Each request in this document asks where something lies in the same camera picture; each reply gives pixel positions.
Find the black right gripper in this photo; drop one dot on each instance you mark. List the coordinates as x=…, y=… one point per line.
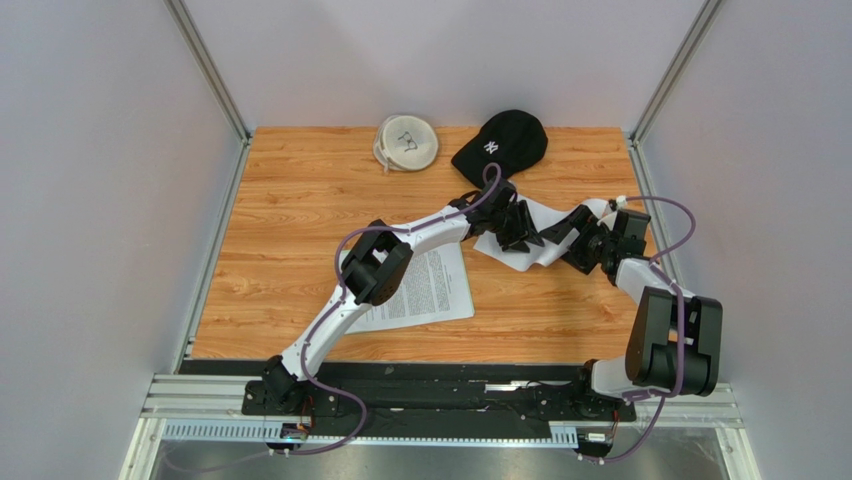
x=584, y=235

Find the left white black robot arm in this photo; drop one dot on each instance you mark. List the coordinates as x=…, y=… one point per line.
x=370, y=264

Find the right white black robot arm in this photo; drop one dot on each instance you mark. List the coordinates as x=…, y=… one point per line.
x=674, y=344

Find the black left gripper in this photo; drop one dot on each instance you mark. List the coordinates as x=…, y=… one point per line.
x=524, y=230

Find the black baseball cap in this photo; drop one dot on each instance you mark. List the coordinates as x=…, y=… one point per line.
x=514, y=139

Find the aluminium frame rail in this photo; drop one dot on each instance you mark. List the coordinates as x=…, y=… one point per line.
x=217, y=419

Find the printed white document sheet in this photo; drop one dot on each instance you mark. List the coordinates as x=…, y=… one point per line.
x=435, y=288

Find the white paper sheet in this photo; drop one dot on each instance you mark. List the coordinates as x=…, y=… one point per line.
x=546, y=221

